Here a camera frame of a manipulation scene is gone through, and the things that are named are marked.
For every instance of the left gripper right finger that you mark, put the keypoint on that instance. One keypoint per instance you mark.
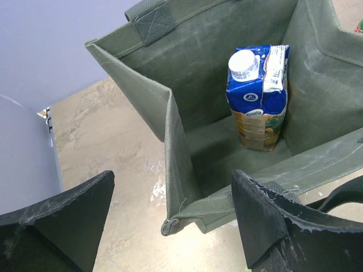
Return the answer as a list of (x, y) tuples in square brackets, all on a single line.
[(280, 234)]

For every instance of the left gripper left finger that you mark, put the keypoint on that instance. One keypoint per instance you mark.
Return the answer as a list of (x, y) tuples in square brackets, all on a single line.
[(61, 233)]

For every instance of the green canvas bag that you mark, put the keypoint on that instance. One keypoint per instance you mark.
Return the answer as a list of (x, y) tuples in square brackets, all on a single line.
[(170, 61)]

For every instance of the blue juice carton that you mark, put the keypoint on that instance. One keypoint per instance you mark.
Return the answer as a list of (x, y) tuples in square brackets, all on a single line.
[(257, 93)]

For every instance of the green orange juice bottle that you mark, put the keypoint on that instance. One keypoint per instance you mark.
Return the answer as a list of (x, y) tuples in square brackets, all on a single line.
[(359, 27)]

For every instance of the aluminium frame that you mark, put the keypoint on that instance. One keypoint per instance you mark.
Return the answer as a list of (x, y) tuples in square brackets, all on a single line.
[(46, 115)]

